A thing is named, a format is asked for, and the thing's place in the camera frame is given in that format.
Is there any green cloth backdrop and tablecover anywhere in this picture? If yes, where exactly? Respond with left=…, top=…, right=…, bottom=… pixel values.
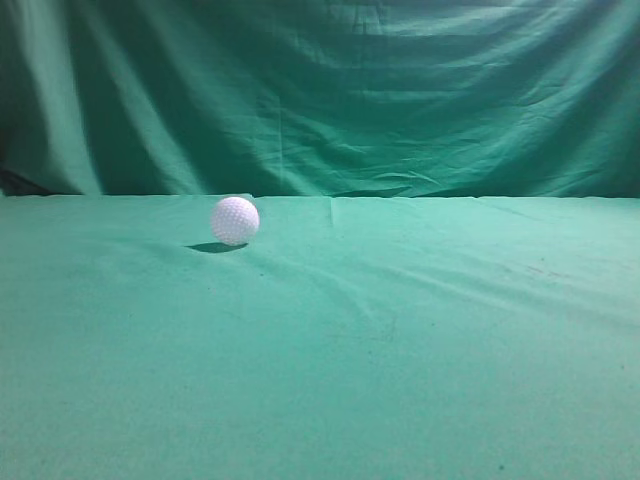
left=1, top=1, right=639, bottom=479

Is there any white dimpled golf ball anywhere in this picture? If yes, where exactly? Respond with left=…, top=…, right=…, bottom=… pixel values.
left=211, top=196, right=260, bottom=246

